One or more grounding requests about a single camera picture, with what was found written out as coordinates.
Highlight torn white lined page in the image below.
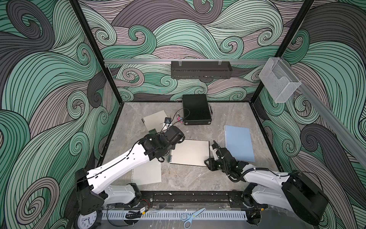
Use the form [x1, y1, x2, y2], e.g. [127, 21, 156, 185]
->
[131, 158, 162, 185]

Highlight beige spiral notebook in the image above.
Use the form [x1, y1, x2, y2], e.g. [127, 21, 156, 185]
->
[142, 110, 169, 134]

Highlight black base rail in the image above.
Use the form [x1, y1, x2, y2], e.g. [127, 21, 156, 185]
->
[108, 190, 307, 209]

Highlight black wall tray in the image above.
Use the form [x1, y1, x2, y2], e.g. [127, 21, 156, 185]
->
[171, 61, 233, 79]

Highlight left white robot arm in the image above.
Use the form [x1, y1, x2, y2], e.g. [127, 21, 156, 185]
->
[75, 126, 185, 215]

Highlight white slotted cable duct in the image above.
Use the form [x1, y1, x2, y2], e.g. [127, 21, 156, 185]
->
[102, 210, 247, 220]

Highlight aluminium rail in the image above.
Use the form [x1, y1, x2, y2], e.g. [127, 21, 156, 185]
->
[283, 60, 366, 168]
[103, 58, 268, 66]

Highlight black case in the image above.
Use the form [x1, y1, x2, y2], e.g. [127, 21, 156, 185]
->
[182, 94, 212, 126]

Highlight aluminium rail right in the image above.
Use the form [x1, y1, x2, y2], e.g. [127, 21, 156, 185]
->
[283, 60, 366, 168]

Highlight blue scissors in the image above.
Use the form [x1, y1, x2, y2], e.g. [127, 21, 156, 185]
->
[180, 208, 206, 229]

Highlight dark green spiral notebook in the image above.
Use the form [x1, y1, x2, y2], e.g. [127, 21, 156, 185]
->
[169, 139, 210, 167]

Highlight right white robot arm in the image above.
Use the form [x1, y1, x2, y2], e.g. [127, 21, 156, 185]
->
[204, 142, 329, 226]

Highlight light blue spiral notebook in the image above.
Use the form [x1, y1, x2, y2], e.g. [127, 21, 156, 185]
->
[225, 125, 255, 162]

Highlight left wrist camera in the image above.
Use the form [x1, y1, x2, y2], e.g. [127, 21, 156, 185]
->
[164, 117, 173, 128]

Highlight clear wall holder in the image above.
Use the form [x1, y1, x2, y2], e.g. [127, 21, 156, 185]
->
[259, 57, 302, 103]

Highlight white wall clock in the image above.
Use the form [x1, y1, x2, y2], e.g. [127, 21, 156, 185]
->
[74, 211, 98, 229]

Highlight aluminium rail back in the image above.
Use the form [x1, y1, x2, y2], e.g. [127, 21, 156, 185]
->
[103, 58, 268, 66]

